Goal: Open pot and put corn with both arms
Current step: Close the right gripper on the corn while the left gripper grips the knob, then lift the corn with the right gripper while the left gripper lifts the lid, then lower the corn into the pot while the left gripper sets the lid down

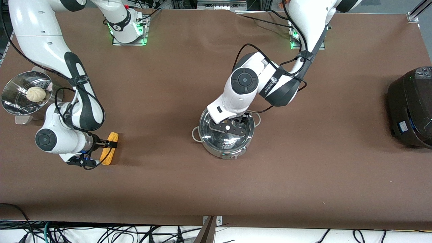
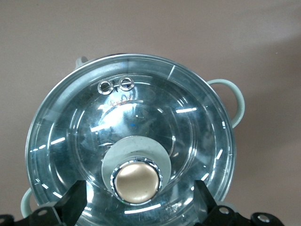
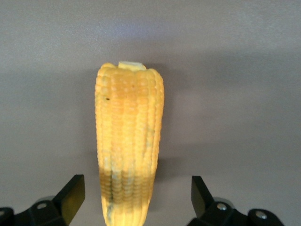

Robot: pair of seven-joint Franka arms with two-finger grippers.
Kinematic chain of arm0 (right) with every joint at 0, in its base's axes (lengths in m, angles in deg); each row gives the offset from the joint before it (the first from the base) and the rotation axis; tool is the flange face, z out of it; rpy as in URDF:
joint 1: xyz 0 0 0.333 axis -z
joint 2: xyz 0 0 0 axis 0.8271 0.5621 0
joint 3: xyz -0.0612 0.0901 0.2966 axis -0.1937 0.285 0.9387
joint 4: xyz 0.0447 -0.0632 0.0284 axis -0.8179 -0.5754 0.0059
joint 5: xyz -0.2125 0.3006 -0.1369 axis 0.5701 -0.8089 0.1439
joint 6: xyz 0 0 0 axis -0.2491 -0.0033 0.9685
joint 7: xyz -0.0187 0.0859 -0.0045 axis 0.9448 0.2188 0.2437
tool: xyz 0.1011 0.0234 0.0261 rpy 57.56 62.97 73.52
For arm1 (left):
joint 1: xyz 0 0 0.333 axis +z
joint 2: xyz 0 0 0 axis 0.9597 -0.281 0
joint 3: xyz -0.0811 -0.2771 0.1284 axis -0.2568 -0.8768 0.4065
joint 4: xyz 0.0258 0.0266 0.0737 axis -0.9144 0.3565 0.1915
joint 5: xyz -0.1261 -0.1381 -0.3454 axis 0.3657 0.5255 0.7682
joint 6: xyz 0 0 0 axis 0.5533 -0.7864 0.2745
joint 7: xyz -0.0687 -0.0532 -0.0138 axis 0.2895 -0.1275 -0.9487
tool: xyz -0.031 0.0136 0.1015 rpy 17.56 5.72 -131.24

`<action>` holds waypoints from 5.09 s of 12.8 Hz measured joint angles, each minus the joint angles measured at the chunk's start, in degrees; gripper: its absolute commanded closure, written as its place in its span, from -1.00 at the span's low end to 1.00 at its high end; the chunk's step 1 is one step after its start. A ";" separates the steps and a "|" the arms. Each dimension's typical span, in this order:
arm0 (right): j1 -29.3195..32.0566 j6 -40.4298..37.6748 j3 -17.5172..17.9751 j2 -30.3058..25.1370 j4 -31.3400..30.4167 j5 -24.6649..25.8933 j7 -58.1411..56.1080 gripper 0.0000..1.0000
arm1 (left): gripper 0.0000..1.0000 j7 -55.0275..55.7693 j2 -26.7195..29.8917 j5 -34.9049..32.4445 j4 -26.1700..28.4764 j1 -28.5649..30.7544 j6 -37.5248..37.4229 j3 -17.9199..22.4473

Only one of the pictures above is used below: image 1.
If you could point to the aluminium corner profile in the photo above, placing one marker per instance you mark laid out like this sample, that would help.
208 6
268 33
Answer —
416 11

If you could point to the black rice cooker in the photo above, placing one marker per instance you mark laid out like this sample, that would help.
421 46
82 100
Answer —
410 108

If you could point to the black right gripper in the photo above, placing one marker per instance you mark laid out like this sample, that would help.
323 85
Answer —
98 143

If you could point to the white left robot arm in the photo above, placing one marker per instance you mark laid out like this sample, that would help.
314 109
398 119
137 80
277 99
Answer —
314 20

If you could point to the white steamed bun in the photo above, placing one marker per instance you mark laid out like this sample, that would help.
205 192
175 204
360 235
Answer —
36 94

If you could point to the glass pot lid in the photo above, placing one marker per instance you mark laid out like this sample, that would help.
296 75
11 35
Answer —
216 143

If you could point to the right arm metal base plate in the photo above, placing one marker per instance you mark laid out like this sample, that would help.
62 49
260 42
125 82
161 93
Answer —
116 42

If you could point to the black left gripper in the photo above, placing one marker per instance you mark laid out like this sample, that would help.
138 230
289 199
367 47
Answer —
243 118

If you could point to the small silver table bracket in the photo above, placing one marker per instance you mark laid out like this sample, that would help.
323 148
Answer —
218 220

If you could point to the dark metal bar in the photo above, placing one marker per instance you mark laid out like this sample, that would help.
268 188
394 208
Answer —
206 234

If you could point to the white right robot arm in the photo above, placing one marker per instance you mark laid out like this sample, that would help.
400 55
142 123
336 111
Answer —
44 40

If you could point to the stainless steel steamer pot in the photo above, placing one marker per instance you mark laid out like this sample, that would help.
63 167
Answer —
50 104

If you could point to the brown table cover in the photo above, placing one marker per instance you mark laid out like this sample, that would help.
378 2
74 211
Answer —
303 185

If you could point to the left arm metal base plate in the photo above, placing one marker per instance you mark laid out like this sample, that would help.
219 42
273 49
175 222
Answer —
293 45

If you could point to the yellow corn cob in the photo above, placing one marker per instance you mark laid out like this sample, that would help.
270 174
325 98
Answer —
107 158

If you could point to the orange background object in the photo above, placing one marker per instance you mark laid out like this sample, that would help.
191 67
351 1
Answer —
282 2

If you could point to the grey electronics box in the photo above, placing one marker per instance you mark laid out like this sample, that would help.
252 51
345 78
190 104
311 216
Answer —
221 5

